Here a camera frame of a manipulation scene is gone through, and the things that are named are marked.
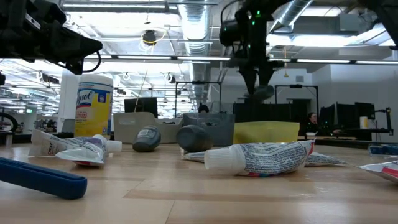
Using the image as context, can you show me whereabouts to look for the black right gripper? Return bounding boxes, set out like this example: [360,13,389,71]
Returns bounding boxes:
[234,27,277,94]

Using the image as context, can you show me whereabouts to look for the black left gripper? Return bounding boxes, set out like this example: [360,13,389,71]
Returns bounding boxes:
[12,0,103,75]

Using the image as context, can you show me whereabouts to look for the grey deodorant bottle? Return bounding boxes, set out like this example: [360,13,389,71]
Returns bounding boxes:
[248,84,275,101]
[176,124,215,154]
[132,125,162,153]

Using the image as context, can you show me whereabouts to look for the white toothpaste tube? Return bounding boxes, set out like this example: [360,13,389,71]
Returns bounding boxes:
[203,139,316,178]
[28,129,123,158]
[358,159,398,184]
[305,151,345,167]
[181,150,206,163]
[55,134,108,167]

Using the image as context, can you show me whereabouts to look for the yellow ceiling pendant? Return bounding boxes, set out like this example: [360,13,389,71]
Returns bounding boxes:
[283,46,289,78]

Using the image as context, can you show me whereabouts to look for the black partition panels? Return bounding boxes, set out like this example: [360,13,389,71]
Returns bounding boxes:
[233,98,312,123]

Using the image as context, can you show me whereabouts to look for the yellow plastic bin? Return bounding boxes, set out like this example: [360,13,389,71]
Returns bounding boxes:
[233,121,301,145]

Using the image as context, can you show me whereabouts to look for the Lysol wipes canister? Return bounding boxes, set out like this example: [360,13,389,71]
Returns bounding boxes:
[73,73,114,139]

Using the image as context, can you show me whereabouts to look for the grey plastic bin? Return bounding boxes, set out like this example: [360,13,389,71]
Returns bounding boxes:
[182,113,236,147]

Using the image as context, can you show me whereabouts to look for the long ceiling light strip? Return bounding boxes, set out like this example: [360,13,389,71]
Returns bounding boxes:
[83,54,398,65]

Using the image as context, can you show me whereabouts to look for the grey laptop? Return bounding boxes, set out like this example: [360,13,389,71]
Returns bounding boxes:
[60,118,75,134]

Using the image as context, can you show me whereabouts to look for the black computer monitor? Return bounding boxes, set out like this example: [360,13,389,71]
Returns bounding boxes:
[319,104,336,127]
[354,101,376,121]
[336,103,356,129]
[124,96,159,119]

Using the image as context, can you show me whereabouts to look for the white plastic bin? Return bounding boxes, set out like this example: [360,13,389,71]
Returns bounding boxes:
[113,111,184,145]

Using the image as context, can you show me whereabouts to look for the black standing desk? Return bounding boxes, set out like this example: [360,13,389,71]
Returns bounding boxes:
[298,127,394,141]

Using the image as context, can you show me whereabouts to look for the black station frame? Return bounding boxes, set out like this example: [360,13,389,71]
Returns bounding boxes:
[175,80,222,114]
[274,83,320,114]

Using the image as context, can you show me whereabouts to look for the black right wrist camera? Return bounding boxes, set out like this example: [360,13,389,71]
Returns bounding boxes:
[219,18,247,47]

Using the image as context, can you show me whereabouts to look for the black ceiling camera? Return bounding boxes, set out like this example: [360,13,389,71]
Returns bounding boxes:
[141,29,159,47]

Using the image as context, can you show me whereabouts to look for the silver ceiling duct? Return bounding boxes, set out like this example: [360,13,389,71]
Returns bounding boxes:
[269,0,315,34]
[178,0,215,103]

